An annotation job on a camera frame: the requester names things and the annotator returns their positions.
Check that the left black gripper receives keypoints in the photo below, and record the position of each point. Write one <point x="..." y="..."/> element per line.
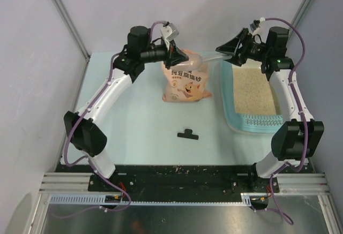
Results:
<point x="172" y="55"/>

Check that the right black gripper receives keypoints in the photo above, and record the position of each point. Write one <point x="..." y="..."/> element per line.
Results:
<point x="231" y="47"/>

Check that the clear plastic scoop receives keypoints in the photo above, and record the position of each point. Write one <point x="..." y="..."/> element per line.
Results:
<point x="195" y="61"/>

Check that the orange cat litter bag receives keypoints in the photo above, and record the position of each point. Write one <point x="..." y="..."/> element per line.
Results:
<point x="186" y="86"/>

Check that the black bag clip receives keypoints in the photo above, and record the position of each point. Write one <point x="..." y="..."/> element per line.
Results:
<point x="188" y="134"/>

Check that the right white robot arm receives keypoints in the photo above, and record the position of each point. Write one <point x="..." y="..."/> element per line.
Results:
<point x="298" y="137"/>

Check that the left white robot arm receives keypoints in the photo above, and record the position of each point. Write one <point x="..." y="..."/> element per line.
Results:
<point x="83" y="126"/>

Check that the tan cat litter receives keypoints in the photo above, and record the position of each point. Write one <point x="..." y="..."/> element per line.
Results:
<point x="253" y="94"/>

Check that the teal litter box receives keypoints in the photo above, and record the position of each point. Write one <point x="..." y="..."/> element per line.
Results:
<point x="254" y="123"/>

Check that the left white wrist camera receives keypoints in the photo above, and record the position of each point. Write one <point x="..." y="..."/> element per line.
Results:
<point x="168" y="33"/>

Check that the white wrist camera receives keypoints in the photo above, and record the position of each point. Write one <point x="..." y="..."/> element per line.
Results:
<point x="256" y="26"/>
<point x="168" y="33"/>

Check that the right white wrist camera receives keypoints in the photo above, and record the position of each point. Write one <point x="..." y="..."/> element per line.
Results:
<point x="256" y="26"/>

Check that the right aluminium corner post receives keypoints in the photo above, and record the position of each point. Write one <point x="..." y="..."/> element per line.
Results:
<point x="304" y="6"/>

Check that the aluminium corner post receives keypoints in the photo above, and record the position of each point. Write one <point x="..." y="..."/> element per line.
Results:
<point x="304" y="6"/>
<point x="66" y="19"/>

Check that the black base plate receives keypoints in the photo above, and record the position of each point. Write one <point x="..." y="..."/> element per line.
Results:
<point x="235" y="178"/>

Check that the left aluminium corner post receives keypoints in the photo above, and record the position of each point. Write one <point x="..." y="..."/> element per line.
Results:
<point x="66" y="19"/>

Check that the aluminium frame rail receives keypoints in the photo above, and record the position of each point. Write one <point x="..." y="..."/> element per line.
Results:
<point x="80" y="202"/>

